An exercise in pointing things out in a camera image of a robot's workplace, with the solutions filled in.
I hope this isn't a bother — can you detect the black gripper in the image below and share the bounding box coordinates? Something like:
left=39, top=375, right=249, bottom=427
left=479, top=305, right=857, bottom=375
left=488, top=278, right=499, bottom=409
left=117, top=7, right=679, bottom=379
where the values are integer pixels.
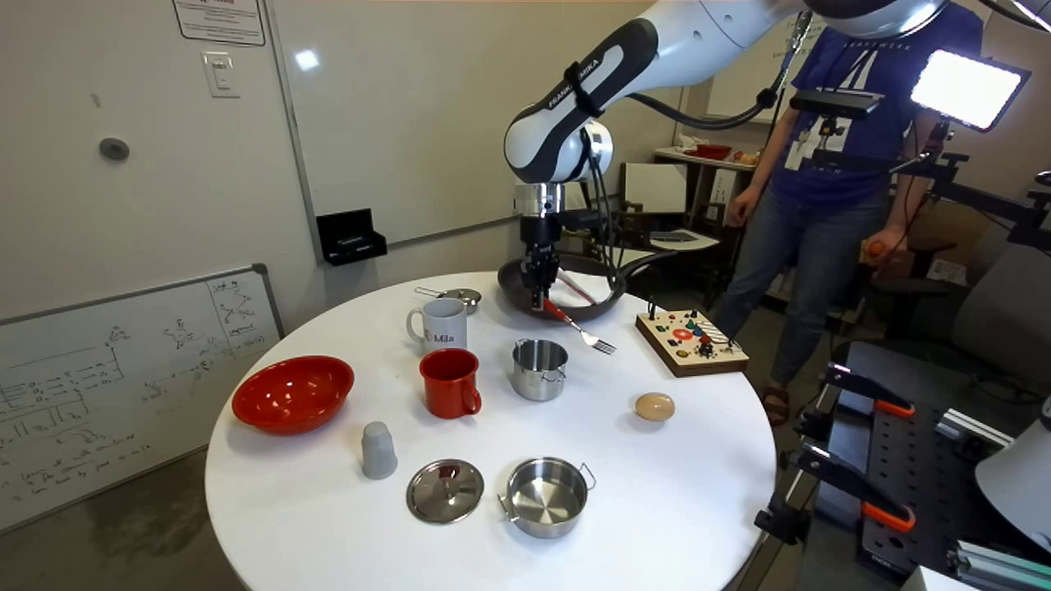
left=514, top=213, right=566, bottom=316

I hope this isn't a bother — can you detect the red handled metal fork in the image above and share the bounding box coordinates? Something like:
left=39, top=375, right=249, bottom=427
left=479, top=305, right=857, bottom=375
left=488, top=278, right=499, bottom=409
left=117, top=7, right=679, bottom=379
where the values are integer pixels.
left=542, top=298, right=621, bottom=357

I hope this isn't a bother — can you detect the black frying pan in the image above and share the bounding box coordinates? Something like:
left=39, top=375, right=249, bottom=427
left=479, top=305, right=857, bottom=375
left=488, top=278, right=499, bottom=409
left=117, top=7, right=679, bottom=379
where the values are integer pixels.
left=495, top=249, right=660, bottom=325

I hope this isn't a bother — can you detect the thin pink stick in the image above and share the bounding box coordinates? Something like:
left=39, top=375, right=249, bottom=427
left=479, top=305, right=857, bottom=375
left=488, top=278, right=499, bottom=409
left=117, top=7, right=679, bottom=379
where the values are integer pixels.
left=555, top=272, right=602, bottom=308

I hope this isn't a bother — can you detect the white napkin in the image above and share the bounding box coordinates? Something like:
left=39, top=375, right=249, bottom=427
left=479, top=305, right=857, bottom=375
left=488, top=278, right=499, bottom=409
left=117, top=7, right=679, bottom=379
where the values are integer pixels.
left=547, top=265, right=624, bottom=311

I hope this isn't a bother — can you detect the small steel pot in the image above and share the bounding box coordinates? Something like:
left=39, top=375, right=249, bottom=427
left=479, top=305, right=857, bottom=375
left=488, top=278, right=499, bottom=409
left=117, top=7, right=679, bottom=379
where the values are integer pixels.
left=507, top=335, right=573, bottom=404

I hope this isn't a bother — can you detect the white ceramic mug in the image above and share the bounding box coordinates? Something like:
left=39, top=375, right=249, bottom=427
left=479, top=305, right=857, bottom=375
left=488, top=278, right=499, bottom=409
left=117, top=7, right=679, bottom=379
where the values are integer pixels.
left=403, top=295, right=474, bottom=356

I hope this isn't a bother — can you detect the red enamel mug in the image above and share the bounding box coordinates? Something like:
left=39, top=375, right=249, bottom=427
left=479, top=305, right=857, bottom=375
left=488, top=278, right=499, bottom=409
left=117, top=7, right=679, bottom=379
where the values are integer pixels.
left=416, top=345, right=487, bottom=421

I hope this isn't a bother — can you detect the chair with white back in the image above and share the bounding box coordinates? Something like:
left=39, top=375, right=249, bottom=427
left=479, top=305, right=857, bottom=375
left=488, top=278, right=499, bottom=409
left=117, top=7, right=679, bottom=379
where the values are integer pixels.
left=613, top=160, right=723, bottom=255

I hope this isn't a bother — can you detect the wooden board with knobs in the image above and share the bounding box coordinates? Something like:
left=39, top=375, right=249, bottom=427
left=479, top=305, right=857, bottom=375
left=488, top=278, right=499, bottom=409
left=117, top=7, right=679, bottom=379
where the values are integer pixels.
left=634, top=305, right=751, bottom=380

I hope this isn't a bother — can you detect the wide steel pot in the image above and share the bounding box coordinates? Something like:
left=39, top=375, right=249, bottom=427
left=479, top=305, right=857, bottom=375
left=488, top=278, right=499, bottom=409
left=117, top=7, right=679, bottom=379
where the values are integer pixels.
left=495, top=452, right=602, bottom=542

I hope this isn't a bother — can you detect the background side table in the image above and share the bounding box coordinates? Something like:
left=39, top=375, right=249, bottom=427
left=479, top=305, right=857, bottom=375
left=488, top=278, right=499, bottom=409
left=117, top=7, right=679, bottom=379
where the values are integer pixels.
left=654, top=135, right=761, bottom=223

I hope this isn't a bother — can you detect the round steel pot lid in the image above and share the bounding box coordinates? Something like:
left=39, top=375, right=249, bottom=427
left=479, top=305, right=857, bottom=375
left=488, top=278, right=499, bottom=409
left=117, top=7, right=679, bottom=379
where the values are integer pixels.
left=403, top=456, right=487, bottom=525

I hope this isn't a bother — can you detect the red bowl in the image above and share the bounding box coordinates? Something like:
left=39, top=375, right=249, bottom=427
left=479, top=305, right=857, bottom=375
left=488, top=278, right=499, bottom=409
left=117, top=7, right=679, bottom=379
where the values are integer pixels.
left=231, top=353, right=358, bottom=436

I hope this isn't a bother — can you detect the person in blue shirt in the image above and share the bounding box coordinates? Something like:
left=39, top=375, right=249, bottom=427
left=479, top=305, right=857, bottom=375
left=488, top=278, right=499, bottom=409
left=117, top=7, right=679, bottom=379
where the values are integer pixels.
left=706, top=0, right=988, bottom=427

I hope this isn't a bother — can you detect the paper notice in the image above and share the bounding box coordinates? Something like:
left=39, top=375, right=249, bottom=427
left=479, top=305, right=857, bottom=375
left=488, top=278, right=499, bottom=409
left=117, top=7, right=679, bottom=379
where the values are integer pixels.
left=171, top=0, right=270, bottom=51

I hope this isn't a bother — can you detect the whiteboard with drawings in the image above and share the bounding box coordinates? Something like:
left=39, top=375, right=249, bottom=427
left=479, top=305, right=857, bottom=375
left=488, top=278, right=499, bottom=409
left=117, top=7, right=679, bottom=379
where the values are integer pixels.
left=0, top=261, right=284, bottom=534

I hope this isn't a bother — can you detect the grey office chair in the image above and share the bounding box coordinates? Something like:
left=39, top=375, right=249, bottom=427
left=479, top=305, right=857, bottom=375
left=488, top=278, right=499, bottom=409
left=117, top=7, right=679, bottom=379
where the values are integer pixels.
left=950, top=242, right=1051, bottom=401

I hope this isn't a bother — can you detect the bright light panel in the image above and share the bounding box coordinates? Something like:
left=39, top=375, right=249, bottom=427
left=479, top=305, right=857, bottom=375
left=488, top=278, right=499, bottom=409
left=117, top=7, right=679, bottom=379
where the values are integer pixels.
left=910, top=47, right=1034, bottom=135

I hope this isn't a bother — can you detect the white rounded cover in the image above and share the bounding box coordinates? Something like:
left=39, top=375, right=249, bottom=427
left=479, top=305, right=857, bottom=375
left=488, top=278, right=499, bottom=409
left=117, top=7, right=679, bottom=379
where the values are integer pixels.
left=971, top=398, right=1051, bottom=555

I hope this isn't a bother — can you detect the black wall tray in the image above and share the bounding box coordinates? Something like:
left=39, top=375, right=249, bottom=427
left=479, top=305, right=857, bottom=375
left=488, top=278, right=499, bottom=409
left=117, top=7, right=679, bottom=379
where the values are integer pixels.
left=315, top=206, right=392, bottom=271

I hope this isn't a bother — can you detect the wall mounted whiteboard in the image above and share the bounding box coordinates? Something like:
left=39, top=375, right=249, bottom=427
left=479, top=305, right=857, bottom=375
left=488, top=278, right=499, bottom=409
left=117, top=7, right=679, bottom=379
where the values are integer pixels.
left=266, top=0, right=702, bottom=265

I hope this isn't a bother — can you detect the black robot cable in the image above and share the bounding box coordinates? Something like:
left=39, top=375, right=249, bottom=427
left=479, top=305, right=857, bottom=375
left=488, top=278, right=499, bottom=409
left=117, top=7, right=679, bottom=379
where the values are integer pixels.
left=627, top=11, right=821, bottom=135

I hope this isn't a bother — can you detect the orange handled black clamp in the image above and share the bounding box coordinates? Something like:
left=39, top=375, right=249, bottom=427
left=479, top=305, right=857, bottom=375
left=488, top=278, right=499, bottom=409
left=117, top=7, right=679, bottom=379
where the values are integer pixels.
left=819, top=362, right=920, bottom=427
left=751, top=441, right=920, bottom=549

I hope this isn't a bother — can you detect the black camera on stand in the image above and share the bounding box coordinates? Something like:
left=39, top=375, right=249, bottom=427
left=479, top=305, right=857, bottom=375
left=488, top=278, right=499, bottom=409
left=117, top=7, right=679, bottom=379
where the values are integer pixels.
left=784, top=86, right=882, bottom=122

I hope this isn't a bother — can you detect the white wall switch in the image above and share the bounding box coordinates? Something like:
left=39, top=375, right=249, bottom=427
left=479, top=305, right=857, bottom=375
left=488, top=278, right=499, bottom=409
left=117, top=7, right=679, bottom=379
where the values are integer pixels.
left=200, top=51, right=242, bottom=101

